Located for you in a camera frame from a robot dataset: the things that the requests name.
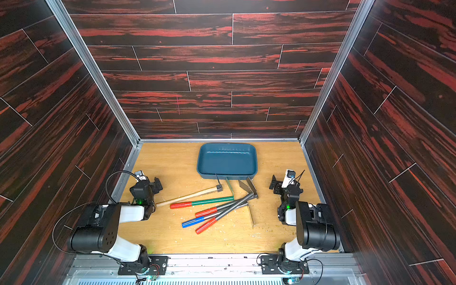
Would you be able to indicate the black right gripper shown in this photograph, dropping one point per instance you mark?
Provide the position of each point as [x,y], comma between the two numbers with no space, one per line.
[278,185]

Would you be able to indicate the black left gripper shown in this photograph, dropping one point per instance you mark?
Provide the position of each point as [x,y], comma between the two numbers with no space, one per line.
[155,185]

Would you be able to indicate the grey hoe red grip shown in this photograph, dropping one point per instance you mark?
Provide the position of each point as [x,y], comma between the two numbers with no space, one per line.
[244,201]
[216,210]

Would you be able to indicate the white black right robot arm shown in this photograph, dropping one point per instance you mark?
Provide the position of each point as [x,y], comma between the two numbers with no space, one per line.
[315,229]

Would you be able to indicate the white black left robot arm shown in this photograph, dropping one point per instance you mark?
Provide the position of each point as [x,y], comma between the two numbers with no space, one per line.
[97,229]

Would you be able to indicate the chrome hoe blue grip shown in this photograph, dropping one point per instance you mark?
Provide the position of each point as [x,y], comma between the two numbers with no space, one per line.
[195,221]

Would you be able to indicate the teal plastic storage box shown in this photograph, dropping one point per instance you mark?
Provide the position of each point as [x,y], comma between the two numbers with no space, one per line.
[233,161]

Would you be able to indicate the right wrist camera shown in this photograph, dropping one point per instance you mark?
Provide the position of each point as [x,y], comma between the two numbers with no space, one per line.
[289,178]

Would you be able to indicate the green handle red tip hoe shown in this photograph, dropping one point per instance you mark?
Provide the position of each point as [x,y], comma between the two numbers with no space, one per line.
[205,201]

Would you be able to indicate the wooden handle hammer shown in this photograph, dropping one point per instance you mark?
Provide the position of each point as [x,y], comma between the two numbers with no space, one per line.
[217,188]

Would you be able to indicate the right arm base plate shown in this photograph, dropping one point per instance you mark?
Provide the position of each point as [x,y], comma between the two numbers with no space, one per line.
[275,264]

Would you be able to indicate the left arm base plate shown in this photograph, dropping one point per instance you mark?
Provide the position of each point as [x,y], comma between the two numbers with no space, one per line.
[154,265]

